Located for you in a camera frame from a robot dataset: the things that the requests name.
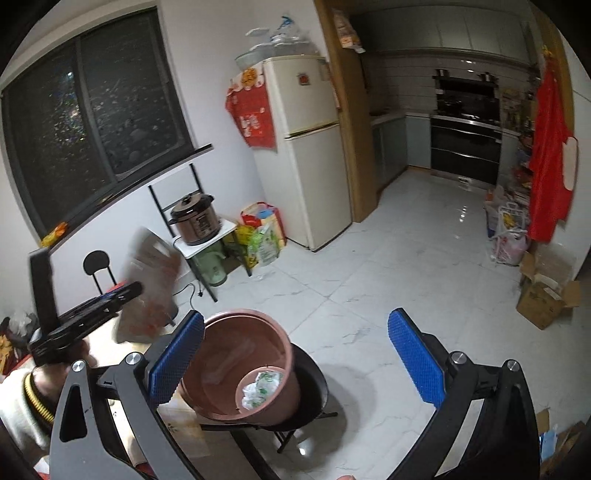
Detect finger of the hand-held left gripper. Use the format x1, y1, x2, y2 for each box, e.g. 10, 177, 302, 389
58, 281, 144, 334

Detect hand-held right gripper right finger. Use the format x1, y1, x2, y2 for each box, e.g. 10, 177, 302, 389
387, 308, 541, 480

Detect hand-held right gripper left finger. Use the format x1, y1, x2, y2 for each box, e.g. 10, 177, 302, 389
50, 310, 206, 480

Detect brown plastic trash bin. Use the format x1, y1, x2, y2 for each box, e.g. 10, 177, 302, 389
178, 309, 303, 425

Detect brown paper packet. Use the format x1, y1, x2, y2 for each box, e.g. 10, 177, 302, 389
113, 226, 183, 344

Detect person's left forearm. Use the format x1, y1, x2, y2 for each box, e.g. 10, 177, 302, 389
0, 369, 61, 457

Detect person's left hand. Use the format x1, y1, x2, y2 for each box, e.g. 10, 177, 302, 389
32, 362, 71, 408

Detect white plastic bag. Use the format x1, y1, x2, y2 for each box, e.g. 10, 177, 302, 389
7, 310, 40, 342

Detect black round-back chair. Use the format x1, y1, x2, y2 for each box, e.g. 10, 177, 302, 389
83, 250, 118, 296

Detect orange snack packet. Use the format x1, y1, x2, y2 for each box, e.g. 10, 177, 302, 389
41, 222, 69, 247

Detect crumpled white green wrapper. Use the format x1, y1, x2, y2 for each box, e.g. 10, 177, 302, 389
240, 369, 283, 411

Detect green kettle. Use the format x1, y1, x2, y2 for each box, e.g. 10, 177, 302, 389
191, 251, 229, 286

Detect black round stool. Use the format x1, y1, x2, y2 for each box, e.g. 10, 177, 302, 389
198, 344, 339, 455

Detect brown electric pressure cooker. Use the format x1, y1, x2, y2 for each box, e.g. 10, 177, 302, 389
167, 194, 219, 246

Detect black window sill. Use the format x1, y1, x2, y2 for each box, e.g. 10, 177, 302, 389
44, 144, 214, 252

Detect yellow green box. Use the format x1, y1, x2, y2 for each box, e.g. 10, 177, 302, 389
231, 225, 254, 271

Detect black rack with white shelf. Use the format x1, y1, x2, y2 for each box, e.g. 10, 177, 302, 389
148, 161, 254, 303

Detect open cardboard box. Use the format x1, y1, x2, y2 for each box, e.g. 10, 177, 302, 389
516, 251, 581, 329

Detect pink plastic bag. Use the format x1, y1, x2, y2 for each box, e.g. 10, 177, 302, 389
492, 231, 528, 267

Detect red green shopping bag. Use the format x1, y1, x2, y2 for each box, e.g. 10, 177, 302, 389
240, 202, 287, 250

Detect flattened cardboard piece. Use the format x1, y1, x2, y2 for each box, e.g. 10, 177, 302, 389
538, 408, 587, 477

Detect dark window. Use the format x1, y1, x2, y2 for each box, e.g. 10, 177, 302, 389
0, 7, 195, 236

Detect grey lower kitchen cabinet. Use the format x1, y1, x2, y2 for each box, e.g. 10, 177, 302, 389
369, 113, 432, 191

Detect cream refrigerator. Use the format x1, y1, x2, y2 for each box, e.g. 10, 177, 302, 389
253, 54, 354, 252

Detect black integrated stove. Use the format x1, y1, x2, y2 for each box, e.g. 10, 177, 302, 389
429, 68, 504, 186

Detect red hanging garment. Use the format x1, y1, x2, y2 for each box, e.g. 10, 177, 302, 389
526, 46, 579, 243

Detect red printed cloth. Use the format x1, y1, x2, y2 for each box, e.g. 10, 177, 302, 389
225, 67, 278, 151

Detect cluttered shelf of goods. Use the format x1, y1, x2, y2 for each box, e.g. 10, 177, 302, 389
501, 88, 539, 204

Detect green basin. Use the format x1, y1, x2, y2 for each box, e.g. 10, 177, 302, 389
235, 46, 280, 71

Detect grey upper kitchen cabinets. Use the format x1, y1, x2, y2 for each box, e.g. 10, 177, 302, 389
351, 9, 532, 65

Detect hanging orange white packet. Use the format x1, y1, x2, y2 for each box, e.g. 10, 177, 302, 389
332, 9, 365, 54

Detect black power cable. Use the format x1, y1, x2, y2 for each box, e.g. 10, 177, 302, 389
178, 282, 207, 306

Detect wooden door frame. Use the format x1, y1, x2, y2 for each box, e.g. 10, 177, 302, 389
314, 0, 578, 224

